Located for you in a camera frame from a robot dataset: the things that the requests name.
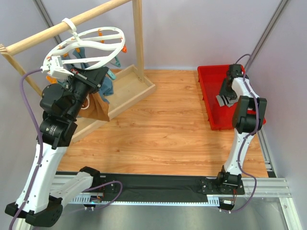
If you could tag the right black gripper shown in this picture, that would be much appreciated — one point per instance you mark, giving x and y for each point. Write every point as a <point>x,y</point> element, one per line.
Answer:
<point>227,94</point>

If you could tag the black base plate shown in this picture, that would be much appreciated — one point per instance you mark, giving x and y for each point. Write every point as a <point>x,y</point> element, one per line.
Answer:
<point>156,188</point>

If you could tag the grey striped sock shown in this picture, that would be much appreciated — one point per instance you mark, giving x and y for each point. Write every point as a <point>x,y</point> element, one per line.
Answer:
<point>226,101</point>

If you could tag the wooden hanger rack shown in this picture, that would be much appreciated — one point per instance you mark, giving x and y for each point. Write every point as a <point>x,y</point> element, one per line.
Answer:
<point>131,84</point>

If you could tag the brown sock with cream cuff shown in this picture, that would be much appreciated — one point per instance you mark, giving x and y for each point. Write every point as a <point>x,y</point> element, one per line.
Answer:
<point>95,108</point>

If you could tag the red plastic tray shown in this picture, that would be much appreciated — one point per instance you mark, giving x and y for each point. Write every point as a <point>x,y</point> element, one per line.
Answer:
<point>211,79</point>

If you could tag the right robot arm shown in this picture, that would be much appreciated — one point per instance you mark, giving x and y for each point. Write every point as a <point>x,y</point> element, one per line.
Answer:
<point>248,118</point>

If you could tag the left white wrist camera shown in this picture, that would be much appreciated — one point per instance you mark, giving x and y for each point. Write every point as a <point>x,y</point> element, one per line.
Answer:
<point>53,67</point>

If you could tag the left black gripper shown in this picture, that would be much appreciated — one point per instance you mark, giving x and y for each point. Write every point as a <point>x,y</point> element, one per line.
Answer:
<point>88,78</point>

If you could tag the aluminium frame rail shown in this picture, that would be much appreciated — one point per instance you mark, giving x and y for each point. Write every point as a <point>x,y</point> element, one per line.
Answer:
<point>261,187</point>

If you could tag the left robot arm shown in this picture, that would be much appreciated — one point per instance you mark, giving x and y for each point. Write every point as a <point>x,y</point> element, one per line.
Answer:
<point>45,143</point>

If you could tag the blue sock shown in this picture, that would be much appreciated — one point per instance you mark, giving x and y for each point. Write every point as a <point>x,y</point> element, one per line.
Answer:
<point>107,86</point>

